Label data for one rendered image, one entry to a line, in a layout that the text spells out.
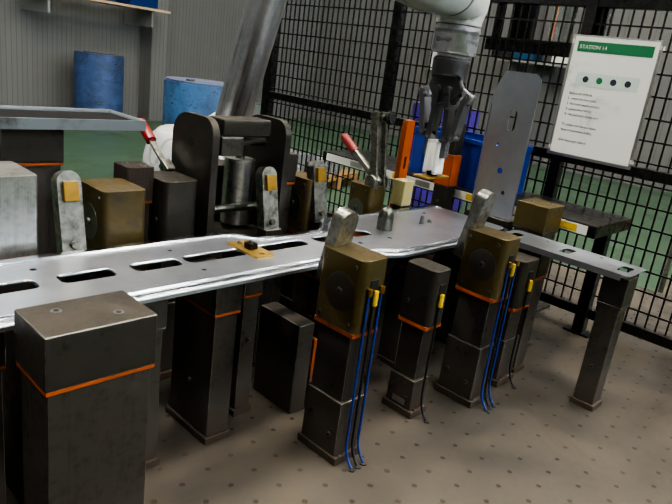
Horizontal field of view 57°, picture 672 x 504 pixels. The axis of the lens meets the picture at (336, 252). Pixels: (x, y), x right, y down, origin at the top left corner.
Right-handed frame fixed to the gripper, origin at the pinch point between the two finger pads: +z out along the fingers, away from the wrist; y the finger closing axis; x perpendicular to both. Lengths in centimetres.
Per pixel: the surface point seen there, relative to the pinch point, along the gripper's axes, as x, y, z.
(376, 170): -2.1, -13.4, 5.8
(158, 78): 411, -823, 50
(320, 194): -18.1, -14.3, 10.6
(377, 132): -2.2, -14.7, -2.5
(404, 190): 5.9, -10.9, 10.2
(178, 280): -65, 7, 15
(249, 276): -54, 9, 15
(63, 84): 267, -829, 69
